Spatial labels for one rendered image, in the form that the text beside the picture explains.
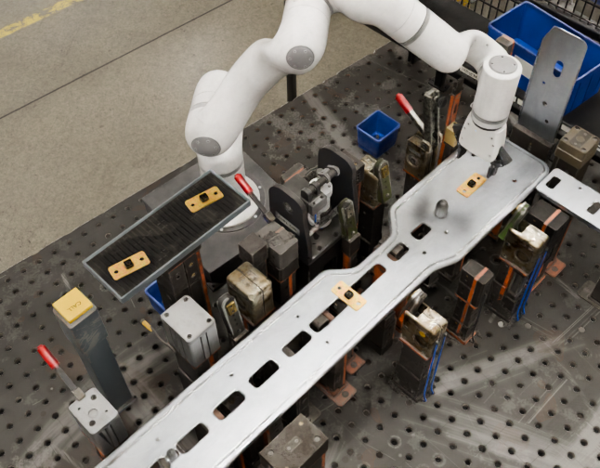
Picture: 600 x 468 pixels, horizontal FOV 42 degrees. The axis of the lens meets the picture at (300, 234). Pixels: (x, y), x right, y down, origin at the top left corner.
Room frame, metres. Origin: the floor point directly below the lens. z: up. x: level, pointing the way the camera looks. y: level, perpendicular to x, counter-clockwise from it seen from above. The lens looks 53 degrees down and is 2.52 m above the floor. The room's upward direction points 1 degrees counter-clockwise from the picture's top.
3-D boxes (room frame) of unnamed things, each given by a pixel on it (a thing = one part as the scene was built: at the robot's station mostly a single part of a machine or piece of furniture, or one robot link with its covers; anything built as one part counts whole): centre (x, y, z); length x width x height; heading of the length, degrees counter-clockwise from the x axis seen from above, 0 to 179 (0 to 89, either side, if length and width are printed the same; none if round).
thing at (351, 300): (0.95, -0.11, 1.01); 0.08 x 0.04 x 0.01; 44
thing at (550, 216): (1.20, -0.63, 0.84); 0.11 x 0.10 x 0.28; 44
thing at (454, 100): (1.46, -0.41, 0.95); 0.03 x 0.01 x 0.50; 134
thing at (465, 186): (1.28, -0.44, 1.01); 0.08 x 0.04 x 0.01; 134
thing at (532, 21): (1.65, -0.68, 1.09); 0.30 x 0.17 x 0.13; 38
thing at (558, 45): (1.45, -0.64, 1.17); 0.12 x 0.01 x 0.34; 44
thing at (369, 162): (1.29, -0.18, 0.88); 0.11 x 0.09 x 0.37; 44
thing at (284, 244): (1.07, 0.05, 0.89); 0.13 x 0.11 x 0.38; 44
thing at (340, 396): (0.89, -0.05, 0.84); 0.17 x 0.06 x 0.29; 44
